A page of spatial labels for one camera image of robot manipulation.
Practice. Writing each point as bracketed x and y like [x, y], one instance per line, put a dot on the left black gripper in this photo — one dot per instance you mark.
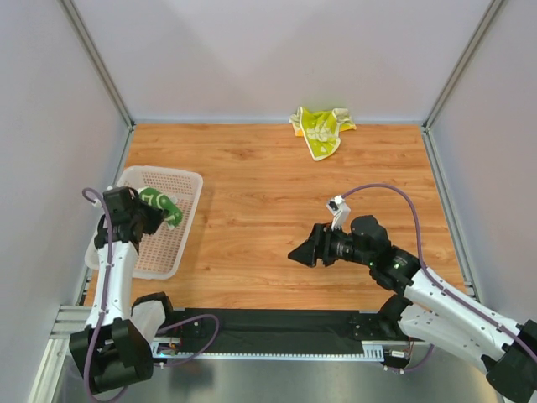
[150, 217]

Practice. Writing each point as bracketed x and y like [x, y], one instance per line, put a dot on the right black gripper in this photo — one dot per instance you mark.
[325, 245]

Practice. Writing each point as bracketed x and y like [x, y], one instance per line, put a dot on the green frog pattern towel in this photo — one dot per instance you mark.
[173, 216]

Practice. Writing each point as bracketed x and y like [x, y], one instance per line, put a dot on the yellow green towel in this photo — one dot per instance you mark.
[321, 129]

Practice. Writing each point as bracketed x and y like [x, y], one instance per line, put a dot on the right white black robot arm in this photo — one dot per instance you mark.
[426, 307]

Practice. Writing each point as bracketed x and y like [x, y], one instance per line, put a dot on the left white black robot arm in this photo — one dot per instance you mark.
[113, 350]

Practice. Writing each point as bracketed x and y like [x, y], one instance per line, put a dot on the white plastic basket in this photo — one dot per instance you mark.
[160, 254]

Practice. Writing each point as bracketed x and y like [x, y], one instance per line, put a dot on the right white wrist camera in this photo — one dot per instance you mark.
[339, 210]

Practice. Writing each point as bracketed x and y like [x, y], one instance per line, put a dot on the slotted grey cable duct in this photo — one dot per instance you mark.
[371, 353]

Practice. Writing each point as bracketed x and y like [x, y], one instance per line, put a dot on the left aluminium frame post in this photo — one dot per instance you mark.
[76, 20]

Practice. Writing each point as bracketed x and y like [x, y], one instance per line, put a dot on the aluminium frame post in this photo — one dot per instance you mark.
[486, 21]
[76, 20]

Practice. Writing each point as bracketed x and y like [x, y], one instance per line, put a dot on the right aluminium frame post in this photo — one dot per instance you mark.
[486, 21]

